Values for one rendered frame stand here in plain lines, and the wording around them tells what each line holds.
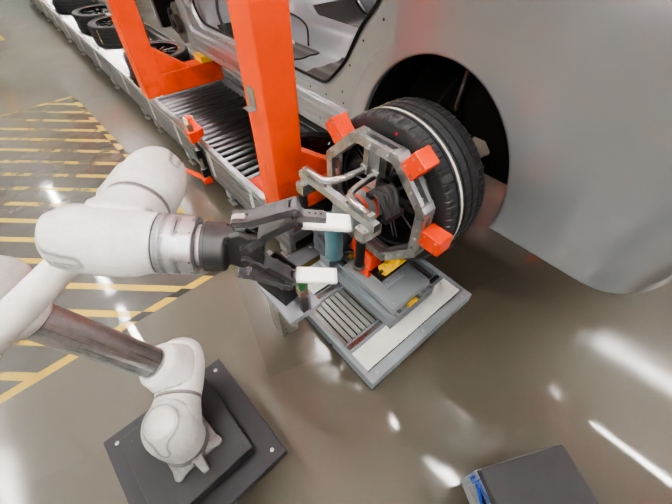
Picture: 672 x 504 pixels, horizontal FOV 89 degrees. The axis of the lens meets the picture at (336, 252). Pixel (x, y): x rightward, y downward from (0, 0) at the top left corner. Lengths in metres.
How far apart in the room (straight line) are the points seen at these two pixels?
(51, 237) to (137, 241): 0.10
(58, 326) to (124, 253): 0.62
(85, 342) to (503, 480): 1.40
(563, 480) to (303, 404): 1.07
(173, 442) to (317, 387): 0.82
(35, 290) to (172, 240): 0.34
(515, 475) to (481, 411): 0.47
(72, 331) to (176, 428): 0.41
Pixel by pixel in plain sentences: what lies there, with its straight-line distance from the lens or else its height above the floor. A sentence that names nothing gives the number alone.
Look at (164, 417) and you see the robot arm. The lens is 1.27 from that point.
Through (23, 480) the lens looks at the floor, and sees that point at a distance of 2.22.
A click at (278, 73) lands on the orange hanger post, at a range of 1.49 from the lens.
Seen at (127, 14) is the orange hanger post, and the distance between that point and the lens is 3.28.
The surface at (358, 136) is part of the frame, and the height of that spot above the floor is 1.11.
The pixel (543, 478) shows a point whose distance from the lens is 1.60.
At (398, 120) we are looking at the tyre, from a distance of 1.30.
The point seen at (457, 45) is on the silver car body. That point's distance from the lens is 1.43.
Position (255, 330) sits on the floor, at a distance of 2.06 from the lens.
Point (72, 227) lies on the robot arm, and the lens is 0.56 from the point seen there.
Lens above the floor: 1.75
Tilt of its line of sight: 48 degrees down
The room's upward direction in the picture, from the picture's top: straight up
